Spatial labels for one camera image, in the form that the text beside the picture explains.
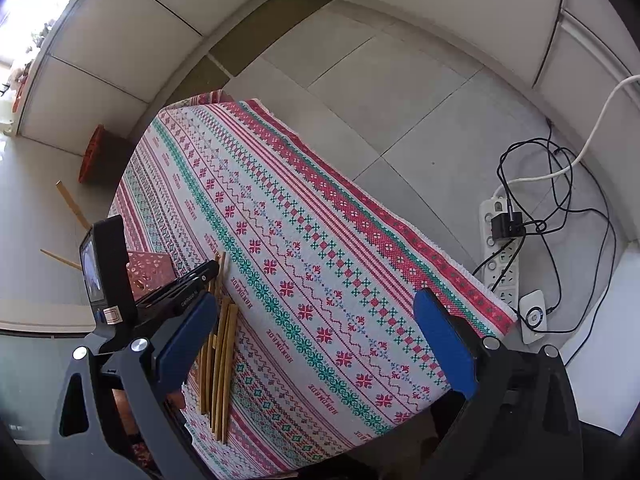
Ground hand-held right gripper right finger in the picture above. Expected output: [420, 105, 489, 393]
[413, 287, 586, 480]

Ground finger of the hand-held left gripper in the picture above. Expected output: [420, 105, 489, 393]
[134, 259, 222, 321]

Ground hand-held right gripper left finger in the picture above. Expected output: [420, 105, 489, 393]
[47, 291, 219, 480]

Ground pile of bamboo chopsticks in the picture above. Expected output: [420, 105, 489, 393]
[199, 251, 240, 445]

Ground pink perforated utensil holder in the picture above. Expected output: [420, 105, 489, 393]
[125, 250, 177, 302]

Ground thin bamboo chopstick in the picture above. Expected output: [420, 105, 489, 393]
[40, 249, 82, 271]
[56, 180, 92, 231]

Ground white round-button device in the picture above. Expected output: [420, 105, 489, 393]
[517, 289, 552, 346]

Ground white power strip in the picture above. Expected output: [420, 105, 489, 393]
[479, 196, 522, 307]

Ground brown trash bin red rim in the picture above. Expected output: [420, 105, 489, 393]
[77, 124, 133, 186]

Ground black charger plug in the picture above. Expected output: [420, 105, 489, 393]
[489, 211, 527, 242]

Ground red green patterned tablecloth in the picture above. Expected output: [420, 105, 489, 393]
[107, 90, 518, 480]

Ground brown floor mat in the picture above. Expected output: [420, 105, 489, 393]
[187, 56, 233, 98]
[208, 0, 334, 76]

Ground white kitchen cabinets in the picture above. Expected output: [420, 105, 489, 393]
[15, 0, 640, 251]

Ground bright window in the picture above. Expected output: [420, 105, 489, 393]
[0, 0, 68, 61]

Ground white power cable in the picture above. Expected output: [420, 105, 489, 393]
[492, 74, 640, 200]

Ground black cable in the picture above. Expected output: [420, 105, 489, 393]
[497, 120, 626, 356]

